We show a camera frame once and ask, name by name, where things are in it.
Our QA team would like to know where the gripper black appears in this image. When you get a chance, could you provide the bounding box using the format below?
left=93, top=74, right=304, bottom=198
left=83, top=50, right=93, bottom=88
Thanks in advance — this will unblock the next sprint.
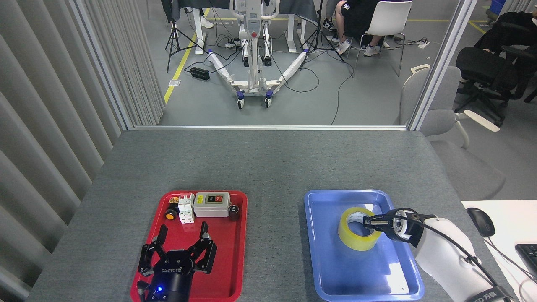
left=138, top=221, right=218, bottom=302
left=363, top=209, right=400, bottom=240

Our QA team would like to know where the yellow tape roll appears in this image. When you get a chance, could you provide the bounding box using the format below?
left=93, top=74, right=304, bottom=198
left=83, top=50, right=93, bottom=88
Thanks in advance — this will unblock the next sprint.
left=338, top=207, right=381, bottom=251

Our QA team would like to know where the orange push button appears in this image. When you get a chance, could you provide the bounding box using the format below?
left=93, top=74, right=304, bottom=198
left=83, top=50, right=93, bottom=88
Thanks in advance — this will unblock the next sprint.
left=164, top=197, right=180, bottom=221

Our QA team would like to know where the white circuit breaker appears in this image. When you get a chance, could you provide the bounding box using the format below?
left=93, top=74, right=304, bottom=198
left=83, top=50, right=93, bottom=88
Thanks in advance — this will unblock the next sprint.
left=178, top=193, right=196, bottom=224

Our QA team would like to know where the red plastic tray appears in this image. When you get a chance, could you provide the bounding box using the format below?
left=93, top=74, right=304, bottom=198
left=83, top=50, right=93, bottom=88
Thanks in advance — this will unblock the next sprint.
left=130, top=190, right=248, bottom=302

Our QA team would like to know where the blue plastic tray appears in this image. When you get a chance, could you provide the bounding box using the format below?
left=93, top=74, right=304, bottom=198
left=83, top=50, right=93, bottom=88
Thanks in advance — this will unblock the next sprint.
left=304, top=189, right=425, bottom=302

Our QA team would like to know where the grey office chair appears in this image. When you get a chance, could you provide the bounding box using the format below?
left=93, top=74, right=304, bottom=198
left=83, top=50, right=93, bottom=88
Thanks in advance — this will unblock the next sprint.
left=394, top=65, right=506, bottom=201

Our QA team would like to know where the black computer mouse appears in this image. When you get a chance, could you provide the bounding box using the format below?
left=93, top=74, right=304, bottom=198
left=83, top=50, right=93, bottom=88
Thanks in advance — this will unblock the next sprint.
left=467, top=207, right=495, bottom=237

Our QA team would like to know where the white desk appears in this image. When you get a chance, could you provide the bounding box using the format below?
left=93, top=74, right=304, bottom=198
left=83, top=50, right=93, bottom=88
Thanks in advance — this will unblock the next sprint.
left=461, top=200, right=537, bottom=302

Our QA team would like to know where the black keyboard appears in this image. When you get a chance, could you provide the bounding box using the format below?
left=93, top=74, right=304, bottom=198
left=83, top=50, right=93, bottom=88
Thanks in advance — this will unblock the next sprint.
left=515, top=243, right=537, bottom=279

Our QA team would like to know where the black office chair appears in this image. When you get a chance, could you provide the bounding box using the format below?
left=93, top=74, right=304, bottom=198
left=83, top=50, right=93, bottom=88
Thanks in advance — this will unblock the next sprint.
left=455, top=21, right=537, bottom=126

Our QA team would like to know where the black tripod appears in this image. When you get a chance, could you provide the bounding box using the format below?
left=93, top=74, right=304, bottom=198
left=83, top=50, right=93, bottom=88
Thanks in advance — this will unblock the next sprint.
left=165, top=0, right=209, bottom=73
left=300, top=0, right=346, bottom=71

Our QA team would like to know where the white wheeled stand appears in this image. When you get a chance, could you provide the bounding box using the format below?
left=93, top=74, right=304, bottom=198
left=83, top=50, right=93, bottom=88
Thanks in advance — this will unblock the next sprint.
left=207, top=0, right=310, bottom=110

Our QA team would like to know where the white plastic chair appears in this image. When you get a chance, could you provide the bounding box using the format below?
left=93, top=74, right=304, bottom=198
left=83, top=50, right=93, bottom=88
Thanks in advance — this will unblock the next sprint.
left=352, top=1, right=413, bottom=78

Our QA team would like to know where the person on white chair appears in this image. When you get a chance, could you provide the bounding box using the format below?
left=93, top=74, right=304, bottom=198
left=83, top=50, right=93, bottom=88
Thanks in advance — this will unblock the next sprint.
left=323, top=0, right=397, bottom=57

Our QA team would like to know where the person in black office chair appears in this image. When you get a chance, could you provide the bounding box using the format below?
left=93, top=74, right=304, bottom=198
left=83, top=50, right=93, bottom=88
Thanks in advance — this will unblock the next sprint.
left=474, top=12, right=537, bottom=53

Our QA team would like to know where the desk with dark cloth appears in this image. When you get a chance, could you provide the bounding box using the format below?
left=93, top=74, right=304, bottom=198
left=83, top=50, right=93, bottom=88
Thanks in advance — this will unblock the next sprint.
left=162, top=0, right=319, bottom=55

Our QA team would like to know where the grey push button switch box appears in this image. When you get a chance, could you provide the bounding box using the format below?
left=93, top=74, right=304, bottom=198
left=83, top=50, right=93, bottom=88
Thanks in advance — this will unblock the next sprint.
left=193, top=192, right=231, bottom=218

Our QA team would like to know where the black mouse cable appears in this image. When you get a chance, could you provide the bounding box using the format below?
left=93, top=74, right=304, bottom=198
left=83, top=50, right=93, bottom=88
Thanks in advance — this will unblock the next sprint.
left=487, top=236, right=537, bottom=281

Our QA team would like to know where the silver horizontal rail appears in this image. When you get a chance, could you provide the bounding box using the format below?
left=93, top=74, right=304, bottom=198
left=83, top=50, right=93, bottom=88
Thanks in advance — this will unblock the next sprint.
left=134, top=125, right=408, bottom=131

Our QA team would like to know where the silver post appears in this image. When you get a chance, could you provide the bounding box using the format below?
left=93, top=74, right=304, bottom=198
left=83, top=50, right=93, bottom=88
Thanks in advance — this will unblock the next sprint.
left=69, top=0, right=137, bottom=130
left=407, top=0, right=479, bottom=131

